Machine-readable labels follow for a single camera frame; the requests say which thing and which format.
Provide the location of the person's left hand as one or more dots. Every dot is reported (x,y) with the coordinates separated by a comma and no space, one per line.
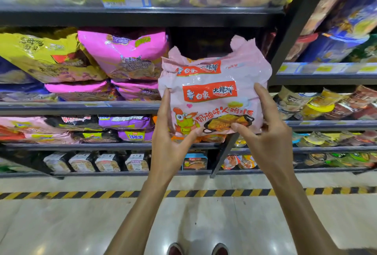
(166,151)

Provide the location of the person's right hand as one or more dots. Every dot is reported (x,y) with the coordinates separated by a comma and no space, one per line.
(274,151)

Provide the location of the pink noodle multipack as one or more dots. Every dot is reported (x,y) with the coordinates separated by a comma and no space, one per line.
(212,95)

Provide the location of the noodle packets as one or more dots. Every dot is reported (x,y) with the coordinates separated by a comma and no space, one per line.
(123,54)

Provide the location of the black metal store shelving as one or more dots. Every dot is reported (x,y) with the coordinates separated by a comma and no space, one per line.
(117,16)

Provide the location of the person's left forearm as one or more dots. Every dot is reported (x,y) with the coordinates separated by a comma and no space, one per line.
(138,219)

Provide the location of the person's left shoe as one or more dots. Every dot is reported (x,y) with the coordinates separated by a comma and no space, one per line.
(174,250)

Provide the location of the person's shoe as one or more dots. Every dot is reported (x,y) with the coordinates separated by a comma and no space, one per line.
(220,250)
(174,250)

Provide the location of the person's right shoe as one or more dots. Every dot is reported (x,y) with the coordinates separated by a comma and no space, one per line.
(220,250)

